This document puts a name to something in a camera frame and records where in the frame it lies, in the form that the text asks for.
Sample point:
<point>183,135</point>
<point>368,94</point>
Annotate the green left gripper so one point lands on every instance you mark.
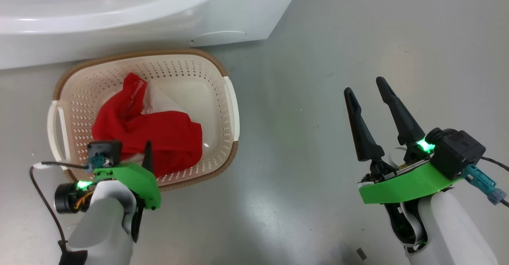
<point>135,177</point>

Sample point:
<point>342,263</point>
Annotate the small grey floor scrap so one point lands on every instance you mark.
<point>361,254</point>

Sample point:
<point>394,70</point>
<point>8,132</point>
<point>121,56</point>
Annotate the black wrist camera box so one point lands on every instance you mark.
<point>457,153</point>
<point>105,149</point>

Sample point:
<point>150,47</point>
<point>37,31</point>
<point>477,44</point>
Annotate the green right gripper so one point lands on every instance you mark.
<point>405,185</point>

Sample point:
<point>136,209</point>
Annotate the red and white garment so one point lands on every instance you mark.
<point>167,138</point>

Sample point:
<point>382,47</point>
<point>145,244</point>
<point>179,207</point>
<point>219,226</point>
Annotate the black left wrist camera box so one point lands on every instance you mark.
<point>105,149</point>

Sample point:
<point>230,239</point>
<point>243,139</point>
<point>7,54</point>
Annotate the round white filter cover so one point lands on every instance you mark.
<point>218,38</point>

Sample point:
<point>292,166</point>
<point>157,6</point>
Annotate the white front-load washing machine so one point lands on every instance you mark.
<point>159,18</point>

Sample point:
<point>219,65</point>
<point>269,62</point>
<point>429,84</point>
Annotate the cream laundry basket brown rim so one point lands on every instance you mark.
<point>214,98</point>

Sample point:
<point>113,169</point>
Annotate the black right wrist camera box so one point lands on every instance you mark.
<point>457,153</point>

